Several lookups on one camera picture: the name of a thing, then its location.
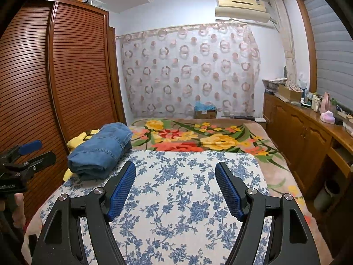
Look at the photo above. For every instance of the yellow garment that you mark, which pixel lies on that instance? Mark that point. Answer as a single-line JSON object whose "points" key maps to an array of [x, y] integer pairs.
{"points": [[75, 142]]}

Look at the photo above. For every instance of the blue floral white cloth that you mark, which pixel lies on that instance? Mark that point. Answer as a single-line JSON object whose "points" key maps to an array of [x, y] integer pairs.
{"points": [[175, 212]]}

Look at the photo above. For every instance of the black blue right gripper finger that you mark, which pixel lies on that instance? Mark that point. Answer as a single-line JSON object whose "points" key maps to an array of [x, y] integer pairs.
{"points": [[233, 190], [117, 190]]}

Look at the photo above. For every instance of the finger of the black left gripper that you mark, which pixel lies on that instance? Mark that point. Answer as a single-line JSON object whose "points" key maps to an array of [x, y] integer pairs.
{"points": [[37, 164]]}

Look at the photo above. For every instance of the beige wall air conditioner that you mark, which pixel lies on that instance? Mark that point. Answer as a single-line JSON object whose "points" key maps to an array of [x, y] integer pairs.
{"points": [[243, 9]]}

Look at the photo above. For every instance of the cardboard box on sideboard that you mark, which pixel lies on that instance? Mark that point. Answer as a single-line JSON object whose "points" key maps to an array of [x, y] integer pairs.
{"points": [[289, 94]]}

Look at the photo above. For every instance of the cardboard box with blue items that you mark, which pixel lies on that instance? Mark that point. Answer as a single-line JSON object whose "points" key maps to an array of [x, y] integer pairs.
{"points": [[204, 111]]}

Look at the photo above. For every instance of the brown louvered wooden wardrobe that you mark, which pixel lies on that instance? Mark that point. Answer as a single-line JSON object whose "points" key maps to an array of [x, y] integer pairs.
{"points": [[59, 78]]}

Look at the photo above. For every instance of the long wooden sideboard cabinet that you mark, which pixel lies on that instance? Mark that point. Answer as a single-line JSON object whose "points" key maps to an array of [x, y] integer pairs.
{"points": [[314, 150]]}

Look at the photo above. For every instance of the pink tissue pack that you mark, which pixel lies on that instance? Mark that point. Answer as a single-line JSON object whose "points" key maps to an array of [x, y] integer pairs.
{"points": [[327, 117]]}

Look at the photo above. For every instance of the person's left hand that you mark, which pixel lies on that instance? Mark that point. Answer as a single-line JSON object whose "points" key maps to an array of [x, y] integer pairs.
{"points": [[18, 214]]}

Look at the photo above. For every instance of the patterned box on sideboard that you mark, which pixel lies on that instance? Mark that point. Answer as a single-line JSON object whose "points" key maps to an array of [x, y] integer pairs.
{"points": [[272, 86]]}

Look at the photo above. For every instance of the beige tied side curtain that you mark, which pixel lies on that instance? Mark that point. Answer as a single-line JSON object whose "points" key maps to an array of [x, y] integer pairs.
{"points": [[287, 41]]}

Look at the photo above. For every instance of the white bottle on sideboard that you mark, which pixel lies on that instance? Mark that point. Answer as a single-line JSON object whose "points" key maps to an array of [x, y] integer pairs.
{"points": [[315, 103]]}

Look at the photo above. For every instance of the pink circle patterned curtain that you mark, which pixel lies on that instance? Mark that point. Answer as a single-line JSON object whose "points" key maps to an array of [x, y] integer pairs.
{"points": [[167, 70]]}

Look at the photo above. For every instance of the pink bottle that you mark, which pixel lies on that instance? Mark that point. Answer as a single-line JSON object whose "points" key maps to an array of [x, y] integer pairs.
{"points": [[325, 103]]}

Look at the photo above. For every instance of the grey window blind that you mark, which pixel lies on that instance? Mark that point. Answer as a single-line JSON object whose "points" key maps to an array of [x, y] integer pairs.
{"points": [[333, 46]]}

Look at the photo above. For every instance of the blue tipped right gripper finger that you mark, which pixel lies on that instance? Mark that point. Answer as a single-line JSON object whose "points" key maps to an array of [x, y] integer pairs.
{"points": [[25, 149]]}

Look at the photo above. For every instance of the blue denim pants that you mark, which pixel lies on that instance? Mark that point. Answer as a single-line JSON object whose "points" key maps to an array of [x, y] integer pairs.
{"points": [[97, 157]]}

